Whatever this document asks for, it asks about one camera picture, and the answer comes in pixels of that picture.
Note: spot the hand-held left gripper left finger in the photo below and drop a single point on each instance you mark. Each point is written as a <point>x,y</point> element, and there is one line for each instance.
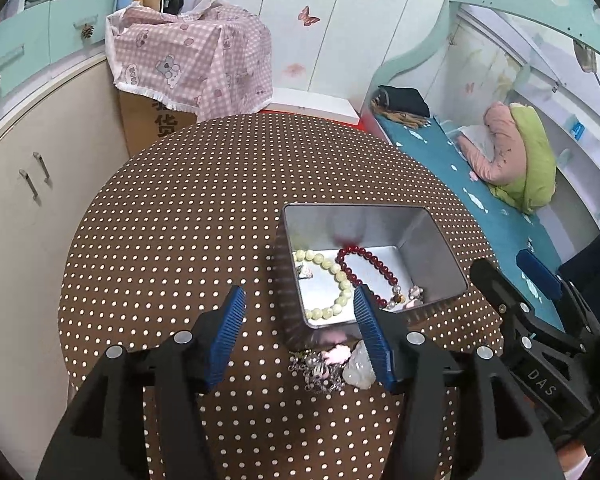
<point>227,330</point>

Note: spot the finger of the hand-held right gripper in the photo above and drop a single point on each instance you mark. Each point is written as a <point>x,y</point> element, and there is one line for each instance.
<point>495,285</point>
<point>537,272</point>

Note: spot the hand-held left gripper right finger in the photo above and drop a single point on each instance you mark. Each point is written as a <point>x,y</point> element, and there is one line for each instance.
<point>375,345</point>

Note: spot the pale jade stone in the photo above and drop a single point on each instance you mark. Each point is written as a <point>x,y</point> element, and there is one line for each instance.
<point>357,367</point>

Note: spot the pink flower charm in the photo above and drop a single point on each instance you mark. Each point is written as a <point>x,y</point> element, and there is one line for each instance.
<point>340,352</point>

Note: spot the rectangular metal tin box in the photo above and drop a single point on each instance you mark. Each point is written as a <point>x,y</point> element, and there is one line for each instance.
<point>330,225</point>

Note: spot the person's right forearm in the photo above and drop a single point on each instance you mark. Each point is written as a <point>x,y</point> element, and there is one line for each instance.
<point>572,465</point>

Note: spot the dark cloth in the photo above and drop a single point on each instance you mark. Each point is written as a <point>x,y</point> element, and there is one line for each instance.
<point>595,255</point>

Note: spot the brown polka dot tablecloth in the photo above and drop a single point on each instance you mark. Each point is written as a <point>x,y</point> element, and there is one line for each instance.
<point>180,260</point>

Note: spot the pink and green pillow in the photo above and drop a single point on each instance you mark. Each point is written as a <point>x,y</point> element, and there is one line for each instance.
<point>532,160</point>

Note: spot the pink plush pillow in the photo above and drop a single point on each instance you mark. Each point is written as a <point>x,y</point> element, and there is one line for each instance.
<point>500,145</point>

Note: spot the teal printed bed sheet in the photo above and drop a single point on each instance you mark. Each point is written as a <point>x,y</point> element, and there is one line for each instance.
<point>430,160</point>

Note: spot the blue label sticker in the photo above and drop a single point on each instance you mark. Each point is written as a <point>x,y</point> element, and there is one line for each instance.
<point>577,127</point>

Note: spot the cream cabinet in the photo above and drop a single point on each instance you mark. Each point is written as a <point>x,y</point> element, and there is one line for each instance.
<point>55,260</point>

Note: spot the tan fringed scarf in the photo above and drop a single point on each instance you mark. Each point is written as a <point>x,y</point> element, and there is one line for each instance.
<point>405,119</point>

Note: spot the dark folded clothes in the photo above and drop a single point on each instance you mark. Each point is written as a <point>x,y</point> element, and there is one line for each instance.
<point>402,97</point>

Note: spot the brown cardboard box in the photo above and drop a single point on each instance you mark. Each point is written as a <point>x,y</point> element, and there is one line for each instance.
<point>140,120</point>

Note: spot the white foam board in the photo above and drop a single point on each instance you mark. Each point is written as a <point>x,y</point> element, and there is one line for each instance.
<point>310,102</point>

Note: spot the pale pink butterfly sticker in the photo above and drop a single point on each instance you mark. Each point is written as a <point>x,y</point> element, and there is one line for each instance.
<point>292,69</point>

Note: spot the pink checked cloth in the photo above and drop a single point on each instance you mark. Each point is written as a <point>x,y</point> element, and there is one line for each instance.
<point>190,60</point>

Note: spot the white wardrobe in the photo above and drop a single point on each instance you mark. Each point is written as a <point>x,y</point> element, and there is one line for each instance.
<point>280,20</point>

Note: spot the teal drawer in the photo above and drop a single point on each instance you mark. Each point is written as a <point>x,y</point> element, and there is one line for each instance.
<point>65,20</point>
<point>15,70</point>

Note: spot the teal and white bed frame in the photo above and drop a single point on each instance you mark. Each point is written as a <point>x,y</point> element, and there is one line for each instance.
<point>430,50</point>

